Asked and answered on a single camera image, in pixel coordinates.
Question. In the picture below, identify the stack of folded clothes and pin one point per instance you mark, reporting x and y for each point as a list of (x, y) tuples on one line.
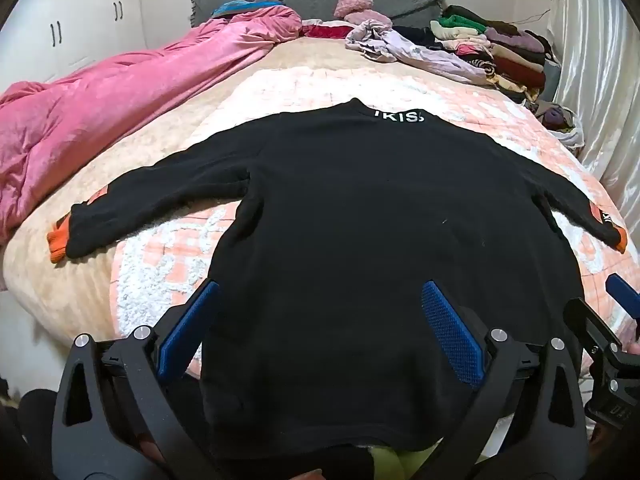
[(510, 55)]

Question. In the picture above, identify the white wardrobe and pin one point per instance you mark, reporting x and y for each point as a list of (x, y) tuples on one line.
[(75, 15)]

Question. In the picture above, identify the bed with beige sheet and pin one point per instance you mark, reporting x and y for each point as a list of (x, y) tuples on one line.
[(125, 135)]

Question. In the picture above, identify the mauve fuzzy garment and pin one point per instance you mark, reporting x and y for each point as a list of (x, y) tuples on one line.
[(372, 17)]

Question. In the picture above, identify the dark red garment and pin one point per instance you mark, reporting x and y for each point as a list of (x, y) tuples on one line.
[(325, 30)]

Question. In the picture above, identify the crumpled lilac garment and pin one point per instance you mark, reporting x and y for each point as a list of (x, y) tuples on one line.
[(400, 47)]

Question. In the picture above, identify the person's dark pants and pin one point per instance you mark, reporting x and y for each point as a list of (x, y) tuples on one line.
[(35, 435)]

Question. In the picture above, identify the black garment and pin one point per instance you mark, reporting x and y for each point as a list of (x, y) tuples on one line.
[(417, 35)]

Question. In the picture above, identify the white plastic bag of clothes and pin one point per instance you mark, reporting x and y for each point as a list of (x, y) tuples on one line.
[(560, 122)]

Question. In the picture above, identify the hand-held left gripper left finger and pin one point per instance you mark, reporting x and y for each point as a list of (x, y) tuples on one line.
[(187, 321)]

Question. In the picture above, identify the pink quilt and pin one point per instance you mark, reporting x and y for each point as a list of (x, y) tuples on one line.
[(100, 110)]

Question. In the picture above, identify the white satin curtain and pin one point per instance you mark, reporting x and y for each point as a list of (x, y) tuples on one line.
[(595, 60)]

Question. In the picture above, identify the pink fuzzy garment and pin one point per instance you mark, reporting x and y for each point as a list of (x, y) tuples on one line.
[(352, 4)]

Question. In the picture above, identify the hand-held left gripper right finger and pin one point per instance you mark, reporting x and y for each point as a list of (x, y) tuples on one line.
[(450, 331)]

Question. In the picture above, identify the black sweater with orange cuffs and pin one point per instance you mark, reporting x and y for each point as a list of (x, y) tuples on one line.
[(350, 210)]

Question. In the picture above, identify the person's green top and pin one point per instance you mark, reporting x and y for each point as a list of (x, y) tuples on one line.
[(400, 462)]

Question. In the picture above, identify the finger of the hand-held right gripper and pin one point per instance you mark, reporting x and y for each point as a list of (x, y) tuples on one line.
[(625, 292), (590, 325)]

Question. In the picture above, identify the peach and white plush blanket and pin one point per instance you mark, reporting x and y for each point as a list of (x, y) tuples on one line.
[(325, 85)]

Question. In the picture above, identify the blue cloth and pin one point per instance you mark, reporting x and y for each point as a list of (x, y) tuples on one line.
[(240, 7)]

